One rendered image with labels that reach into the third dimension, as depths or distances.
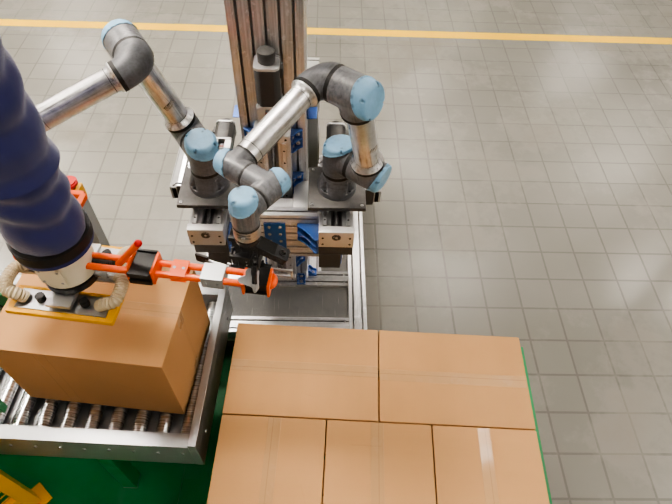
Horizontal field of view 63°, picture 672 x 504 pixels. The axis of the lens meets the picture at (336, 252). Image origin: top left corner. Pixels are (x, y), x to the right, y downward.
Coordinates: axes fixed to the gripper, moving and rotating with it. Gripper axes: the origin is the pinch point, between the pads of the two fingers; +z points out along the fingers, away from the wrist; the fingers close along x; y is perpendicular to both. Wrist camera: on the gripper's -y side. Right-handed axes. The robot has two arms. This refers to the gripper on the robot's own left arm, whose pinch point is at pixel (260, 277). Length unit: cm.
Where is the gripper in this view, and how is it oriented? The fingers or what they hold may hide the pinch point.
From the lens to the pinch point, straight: 166.4
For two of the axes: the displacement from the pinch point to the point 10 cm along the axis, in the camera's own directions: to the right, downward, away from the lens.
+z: -0.3, 6.1, 7.9
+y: -9.9, -1.2, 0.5
